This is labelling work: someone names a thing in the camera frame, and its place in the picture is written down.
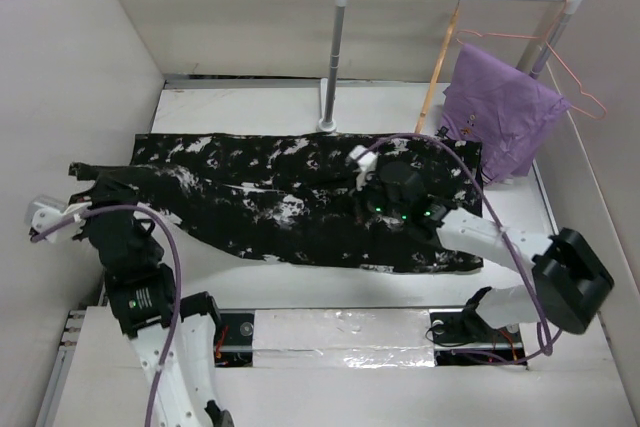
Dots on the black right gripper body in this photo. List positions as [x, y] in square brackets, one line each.
[377, 200]

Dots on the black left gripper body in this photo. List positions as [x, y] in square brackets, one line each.
[156, 248]

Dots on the black white patterned trousers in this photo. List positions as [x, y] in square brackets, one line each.
[293, 198]

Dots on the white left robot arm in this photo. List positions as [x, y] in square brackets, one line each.
[173, 335]

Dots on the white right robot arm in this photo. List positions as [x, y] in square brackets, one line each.
[563, 280]

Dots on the wooden hanger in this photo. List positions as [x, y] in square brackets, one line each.
[437, 69]

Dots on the purple garment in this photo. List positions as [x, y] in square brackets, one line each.
[504, 109]

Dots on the silver tape strip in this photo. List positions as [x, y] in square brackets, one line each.
[342, 338]

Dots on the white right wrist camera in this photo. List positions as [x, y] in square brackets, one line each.
[366, 162]

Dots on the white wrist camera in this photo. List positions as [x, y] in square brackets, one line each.
[53, 220]
[366, 162]

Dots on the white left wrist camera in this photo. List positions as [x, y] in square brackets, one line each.
[53, 220]

